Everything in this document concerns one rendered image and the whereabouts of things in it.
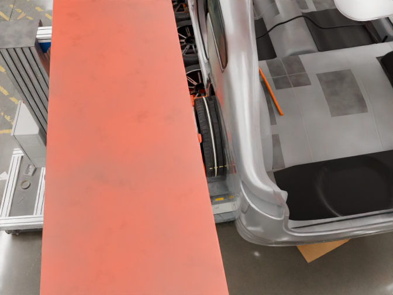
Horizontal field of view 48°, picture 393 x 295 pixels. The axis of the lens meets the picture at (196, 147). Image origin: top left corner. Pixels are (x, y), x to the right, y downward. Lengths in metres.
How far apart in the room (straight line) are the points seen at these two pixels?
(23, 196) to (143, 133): 3.76
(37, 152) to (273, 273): 2.23
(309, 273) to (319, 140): 1.21
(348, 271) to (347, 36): 2.22
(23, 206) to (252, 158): 2.52
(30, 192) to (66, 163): 3.73
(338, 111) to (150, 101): 2.98
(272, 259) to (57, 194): 3.47
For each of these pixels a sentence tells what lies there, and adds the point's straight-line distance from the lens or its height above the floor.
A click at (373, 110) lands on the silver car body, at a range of 3.78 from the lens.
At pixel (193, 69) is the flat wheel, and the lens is 4.61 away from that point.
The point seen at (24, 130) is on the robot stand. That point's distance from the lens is 3.52.
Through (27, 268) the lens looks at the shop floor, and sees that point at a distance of 4.37.
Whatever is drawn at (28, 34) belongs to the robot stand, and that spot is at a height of 2.03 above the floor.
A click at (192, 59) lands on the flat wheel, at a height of 0.50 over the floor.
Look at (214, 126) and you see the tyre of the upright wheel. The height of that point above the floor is 1.15.
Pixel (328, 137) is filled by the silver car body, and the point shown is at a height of 0.96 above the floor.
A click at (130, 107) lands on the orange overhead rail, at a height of 3.22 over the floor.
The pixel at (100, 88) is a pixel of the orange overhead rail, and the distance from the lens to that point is 0.81.
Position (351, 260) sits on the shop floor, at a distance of 4.21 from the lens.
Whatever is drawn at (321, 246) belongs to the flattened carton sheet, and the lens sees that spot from 4.18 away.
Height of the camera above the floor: 3.81
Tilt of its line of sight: 56 degrees down
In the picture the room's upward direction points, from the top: 5 degrees counter-clockwise
